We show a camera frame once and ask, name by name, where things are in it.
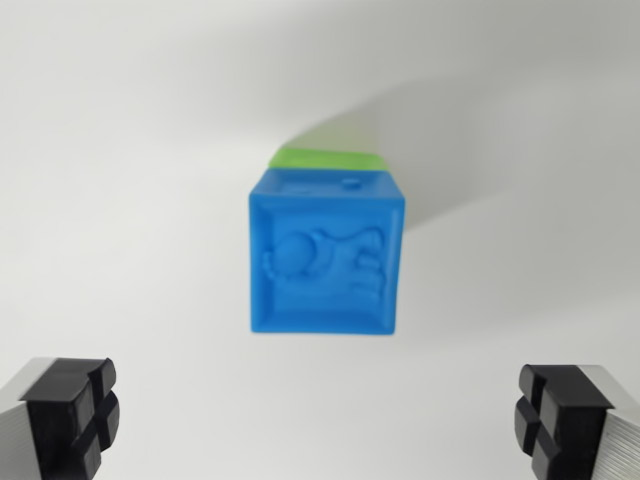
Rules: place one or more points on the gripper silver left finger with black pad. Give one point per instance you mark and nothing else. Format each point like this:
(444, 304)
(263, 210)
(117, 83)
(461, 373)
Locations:
(55, 415)

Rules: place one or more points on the green soft cube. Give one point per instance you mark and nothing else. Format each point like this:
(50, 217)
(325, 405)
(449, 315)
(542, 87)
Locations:
(325, 159)

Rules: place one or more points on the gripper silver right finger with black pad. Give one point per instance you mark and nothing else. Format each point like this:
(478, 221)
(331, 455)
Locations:
(575, 415)

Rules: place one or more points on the blue embossed soft cube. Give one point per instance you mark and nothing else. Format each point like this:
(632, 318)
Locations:
(325, 305)

